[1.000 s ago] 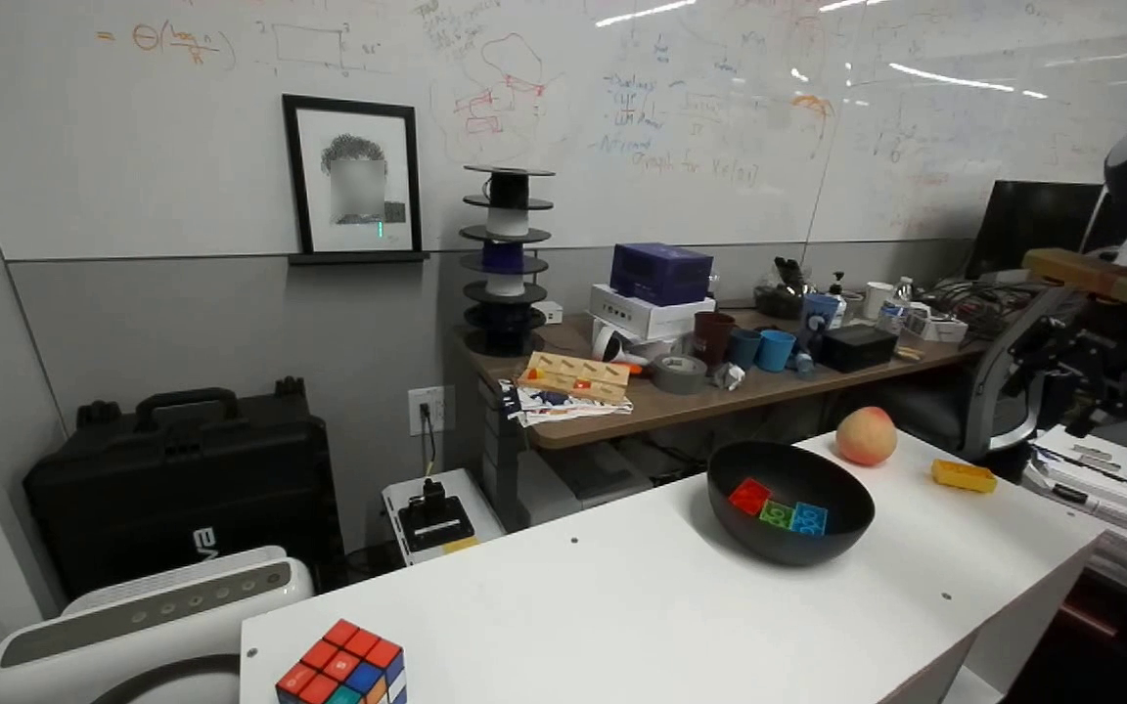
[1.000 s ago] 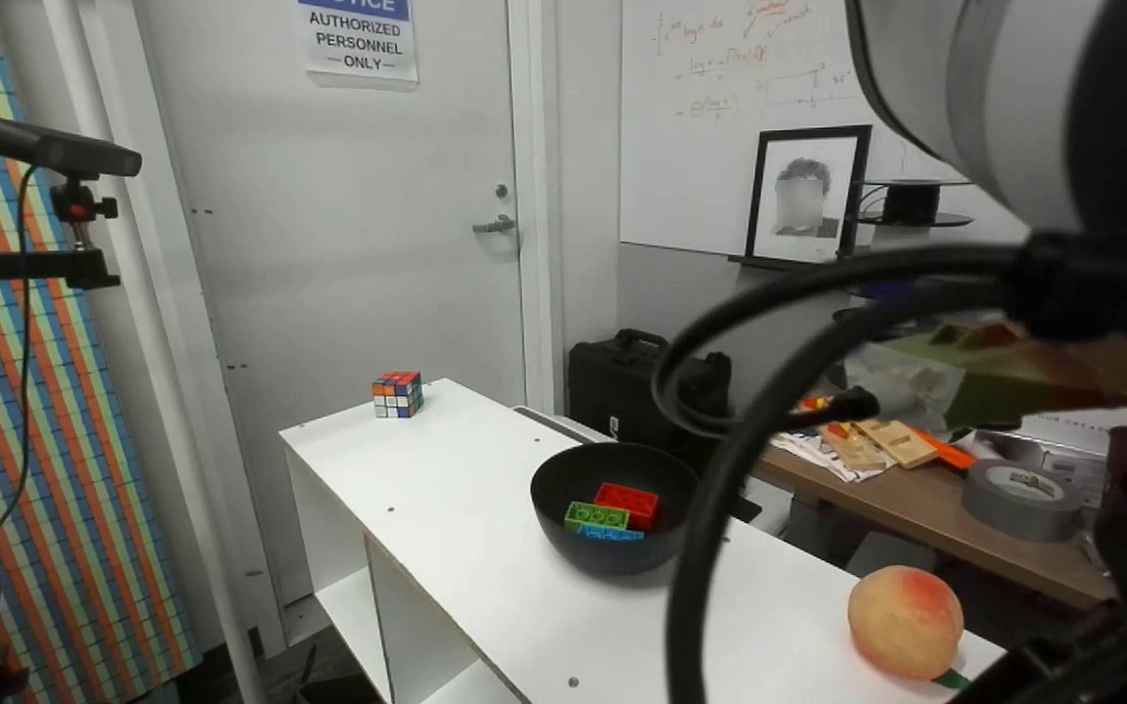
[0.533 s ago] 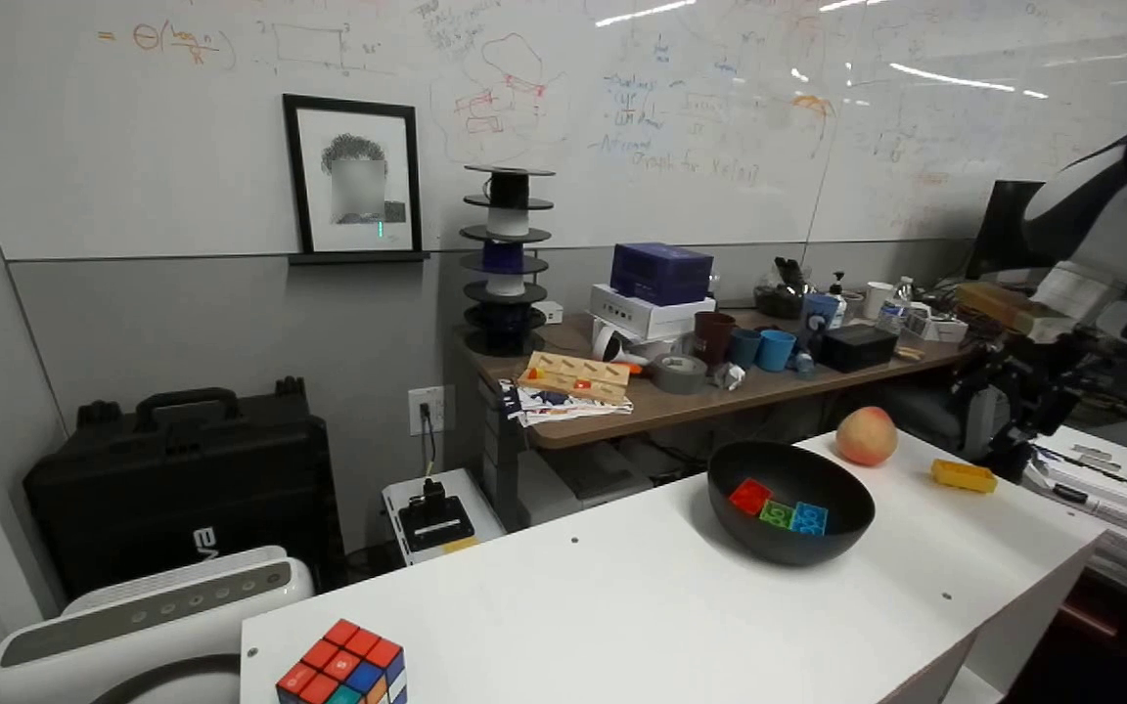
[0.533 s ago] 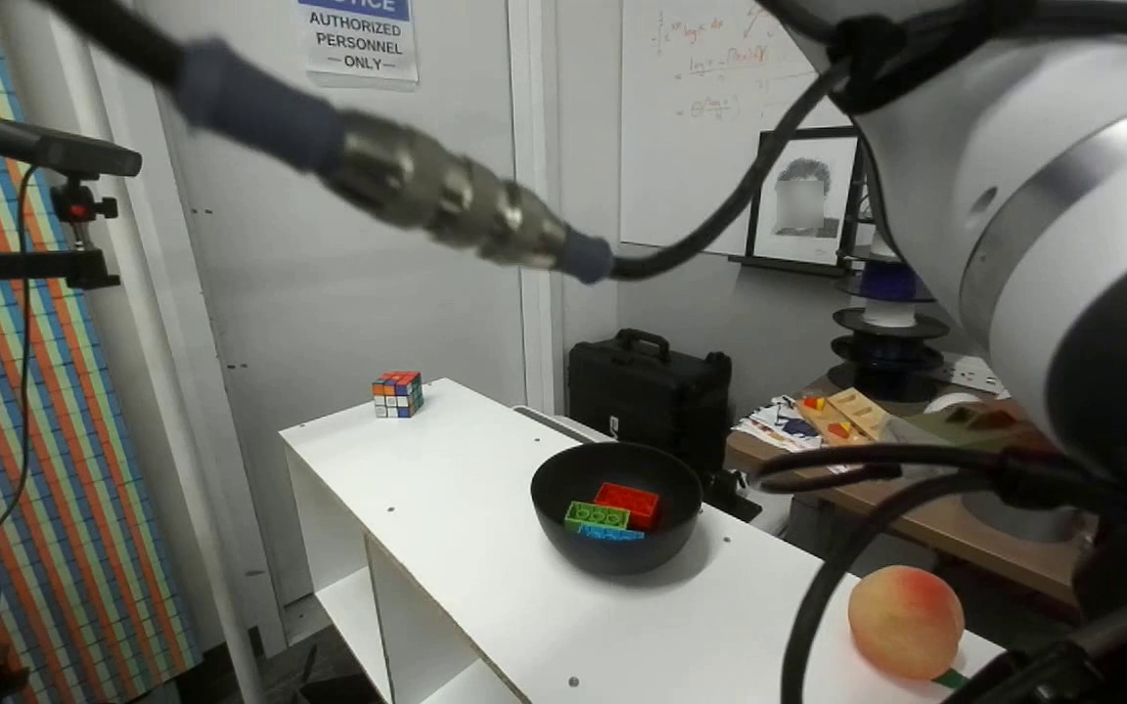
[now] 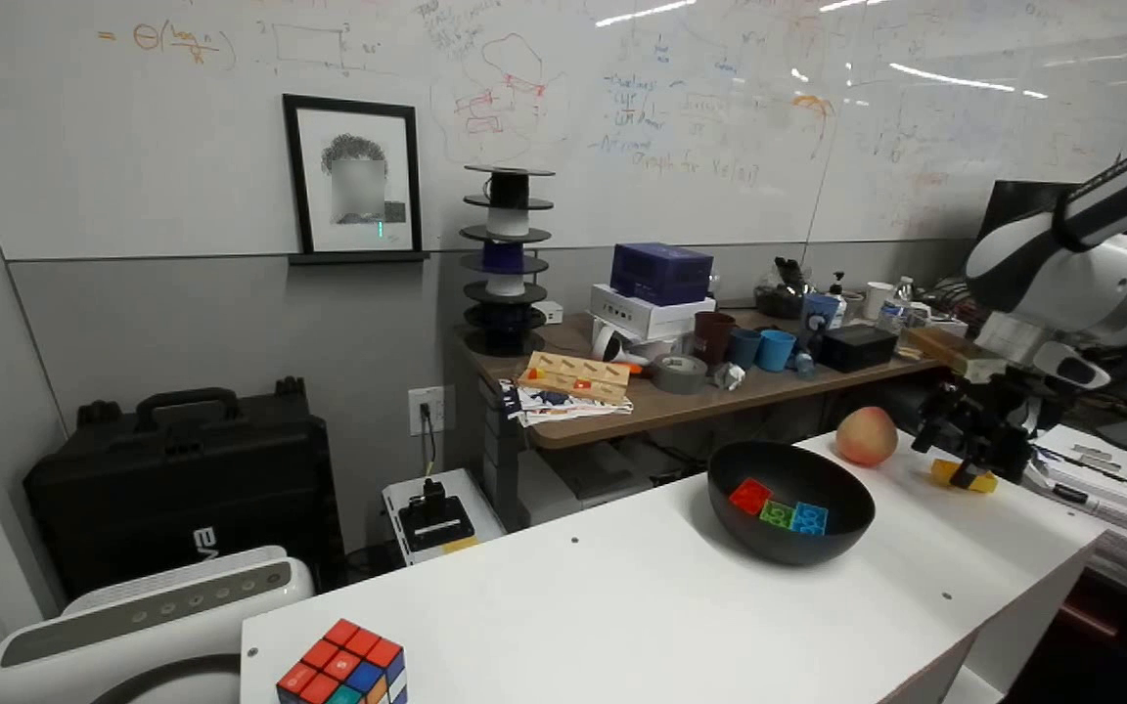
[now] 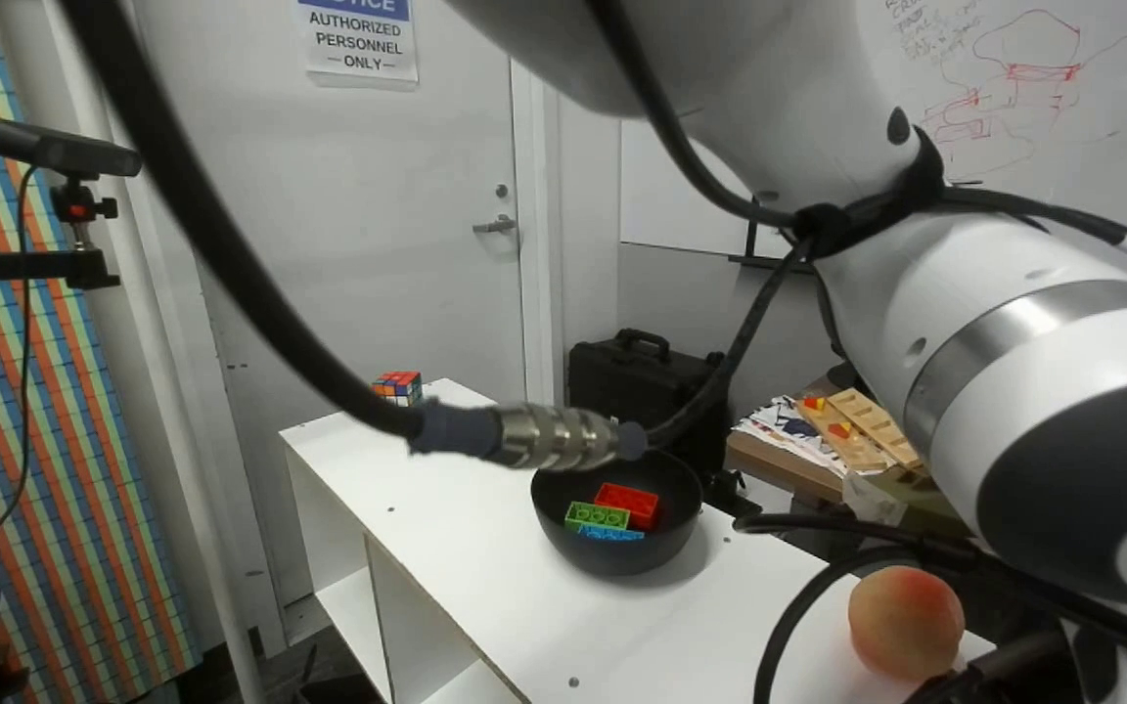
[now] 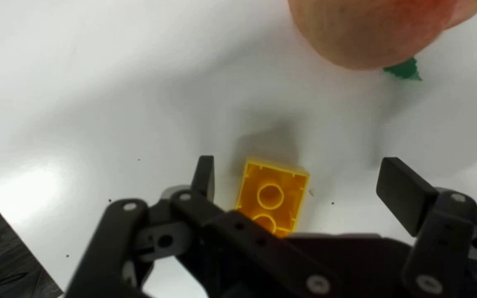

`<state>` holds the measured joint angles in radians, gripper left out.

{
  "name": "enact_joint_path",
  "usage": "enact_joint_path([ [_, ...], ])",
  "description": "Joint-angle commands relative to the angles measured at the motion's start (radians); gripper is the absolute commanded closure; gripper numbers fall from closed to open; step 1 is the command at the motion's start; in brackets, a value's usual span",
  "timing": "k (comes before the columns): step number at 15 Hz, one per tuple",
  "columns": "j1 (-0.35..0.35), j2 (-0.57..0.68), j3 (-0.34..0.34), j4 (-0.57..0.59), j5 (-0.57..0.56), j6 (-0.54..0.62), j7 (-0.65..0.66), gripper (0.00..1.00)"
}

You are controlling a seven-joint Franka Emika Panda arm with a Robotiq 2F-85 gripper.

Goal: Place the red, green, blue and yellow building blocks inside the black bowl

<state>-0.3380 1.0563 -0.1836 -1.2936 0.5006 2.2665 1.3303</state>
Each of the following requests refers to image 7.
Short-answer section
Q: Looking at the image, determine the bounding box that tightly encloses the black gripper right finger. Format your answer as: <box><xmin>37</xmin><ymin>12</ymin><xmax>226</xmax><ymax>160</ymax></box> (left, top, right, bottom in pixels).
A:
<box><xmin>375</xmin><ymin>156</ymin><xmax>477</xmax><ymax>298</ymax></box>

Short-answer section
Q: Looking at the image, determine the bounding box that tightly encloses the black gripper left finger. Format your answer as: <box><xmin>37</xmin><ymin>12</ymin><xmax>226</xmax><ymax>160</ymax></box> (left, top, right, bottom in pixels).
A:
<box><xmin>63</xmin><ymin>155</ymin><xmax>335</xmax><ymax>298</ymax></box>

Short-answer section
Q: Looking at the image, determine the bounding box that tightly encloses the yellow building block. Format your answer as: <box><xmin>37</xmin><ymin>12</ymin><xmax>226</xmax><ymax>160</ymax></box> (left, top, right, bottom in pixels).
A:
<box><xmin>234</xmin><ymin>158</ymin><xmax>314</xmax><ymax>241</ymax></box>

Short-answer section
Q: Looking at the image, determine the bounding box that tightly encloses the toy peach with leaf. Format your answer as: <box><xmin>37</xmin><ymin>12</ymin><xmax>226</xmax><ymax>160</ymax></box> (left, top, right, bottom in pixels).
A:
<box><xmin>287</xmin><ymin>0</ymin><xmax>477</xmax><ymax>83</ymax></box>

